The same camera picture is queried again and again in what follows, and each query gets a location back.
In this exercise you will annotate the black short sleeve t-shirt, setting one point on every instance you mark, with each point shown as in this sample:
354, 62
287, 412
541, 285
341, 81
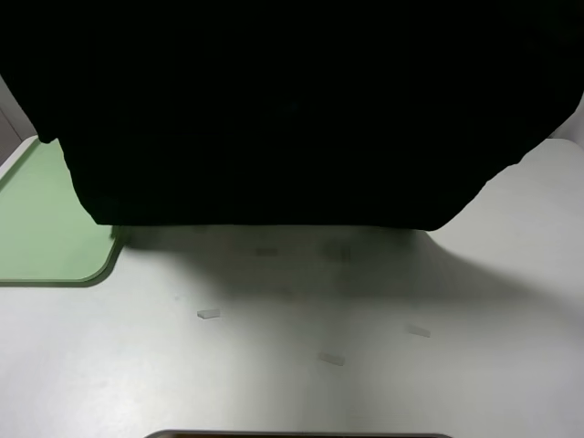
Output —
382, 113

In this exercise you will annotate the green plastic tray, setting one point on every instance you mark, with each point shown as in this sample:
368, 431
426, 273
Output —
47, 238

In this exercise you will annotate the clear tape piece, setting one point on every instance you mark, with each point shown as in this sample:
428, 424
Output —
209, 314
418, 331
331, 359

